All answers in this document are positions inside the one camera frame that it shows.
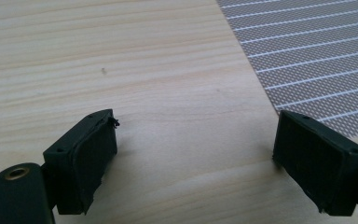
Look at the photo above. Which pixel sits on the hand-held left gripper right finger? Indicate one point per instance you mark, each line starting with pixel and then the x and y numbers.
pixel 317 161

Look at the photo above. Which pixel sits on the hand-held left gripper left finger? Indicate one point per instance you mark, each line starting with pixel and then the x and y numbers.
pixel 84 161

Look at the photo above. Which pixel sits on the grey striped mesh mat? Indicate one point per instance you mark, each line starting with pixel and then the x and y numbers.
pixel 304 53

